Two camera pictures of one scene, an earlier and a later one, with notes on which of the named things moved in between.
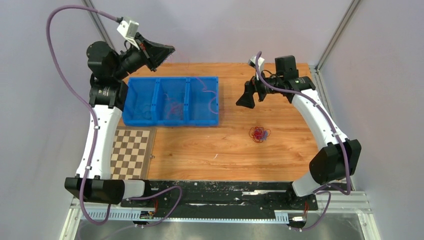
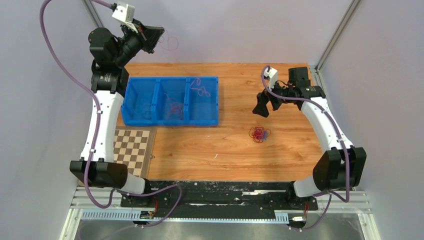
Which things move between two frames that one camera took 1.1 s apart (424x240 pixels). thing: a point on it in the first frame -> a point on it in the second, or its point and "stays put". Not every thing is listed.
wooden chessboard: (132, 152) stays put
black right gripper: (251, 87) -> (261, 108)
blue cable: (265, 134) stays put
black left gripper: (153, 54) -> (147, 36)
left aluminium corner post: (98, 21) stays put
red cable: (258, 133) stays put
